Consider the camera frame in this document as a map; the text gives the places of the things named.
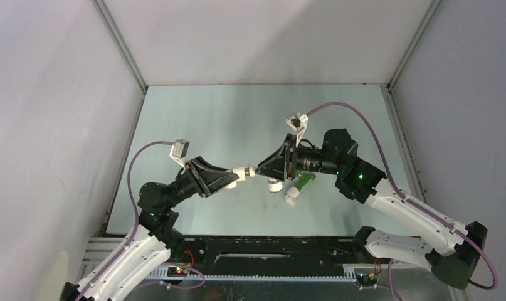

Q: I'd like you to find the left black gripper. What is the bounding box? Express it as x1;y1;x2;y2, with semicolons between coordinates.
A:
165;156;241;209

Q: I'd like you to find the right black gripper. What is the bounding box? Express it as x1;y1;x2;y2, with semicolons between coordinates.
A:
255;134;342;182

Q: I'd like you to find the white plastic faucet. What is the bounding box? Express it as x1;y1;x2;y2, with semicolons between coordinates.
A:
245;166;283;193

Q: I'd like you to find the green plastic faucet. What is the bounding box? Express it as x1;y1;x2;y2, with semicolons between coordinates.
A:
295;171;316;191

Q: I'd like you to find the white elbow fitting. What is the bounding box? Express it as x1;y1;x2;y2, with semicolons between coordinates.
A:
285;186;300;206
225;167;250;189

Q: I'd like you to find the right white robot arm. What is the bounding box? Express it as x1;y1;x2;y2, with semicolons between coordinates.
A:
256;129;488;290

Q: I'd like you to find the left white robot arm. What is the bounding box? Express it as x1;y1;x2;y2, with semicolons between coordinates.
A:
60;157;255;300

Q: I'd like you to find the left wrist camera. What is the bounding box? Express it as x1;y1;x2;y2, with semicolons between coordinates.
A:
169;139;190;168

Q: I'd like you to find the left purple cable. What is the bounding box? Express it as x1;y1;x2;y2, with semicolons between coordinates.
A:
74;141;206;301

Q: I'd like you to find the purple cable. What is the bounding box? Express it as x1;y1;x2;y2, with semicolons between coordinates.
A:
74;141;206;301
307;102;499;301

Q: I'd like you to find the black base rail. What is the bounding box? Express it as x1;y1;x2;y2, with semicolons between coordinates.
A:
170;235;389;277

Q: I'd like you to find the grey cable duct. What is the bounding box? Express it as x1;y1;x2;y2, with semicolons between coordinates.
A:
145;267;357;282

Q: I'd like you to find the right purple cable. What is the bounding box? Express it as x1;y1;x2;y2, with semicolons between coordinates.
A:
307;102;499;301

